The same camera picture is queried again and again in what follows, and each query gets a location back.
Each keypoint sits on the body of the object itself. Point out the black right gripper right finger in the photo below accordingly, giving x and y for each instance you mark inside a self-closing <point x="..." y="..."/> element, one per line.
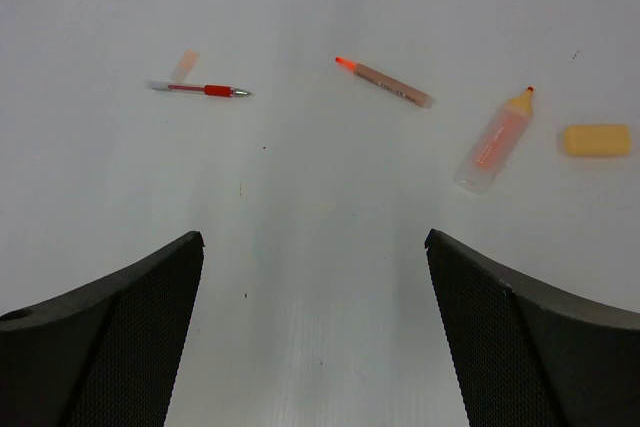
<point x="526" y="353"/>

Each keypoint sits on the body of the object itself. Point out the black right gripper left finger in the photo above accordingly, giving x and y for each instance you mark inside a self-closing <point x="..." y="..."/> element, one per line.
<point x="106" y="353"/>

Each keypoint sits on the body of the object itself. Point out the translucent orange highlighter marker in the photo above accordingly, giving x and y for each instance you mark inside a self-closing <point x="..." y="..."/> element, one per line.
<point x="491" y="150"/>

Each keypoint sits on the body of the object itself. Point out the translucent orange pencil cap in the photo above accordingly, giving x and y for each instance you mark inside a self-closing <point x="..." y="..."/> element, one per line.
<point x="184" y="66"/>

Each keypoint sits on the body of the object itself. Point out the wooden orange highlighter pencil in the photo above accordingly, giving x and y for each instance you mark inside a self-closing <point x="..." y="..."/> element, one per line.
<point x="389" y="84"/>

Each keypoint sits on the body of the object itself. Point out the red gel pen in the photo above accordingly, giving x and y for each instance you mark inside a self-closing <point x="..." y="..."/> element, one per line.
<point x="206" y="89"/>

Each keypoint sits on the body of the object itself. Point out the yellow marker cap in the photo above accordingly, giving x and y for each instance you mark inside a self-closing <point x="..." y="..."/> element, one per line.
<point x="598" y="140"/>

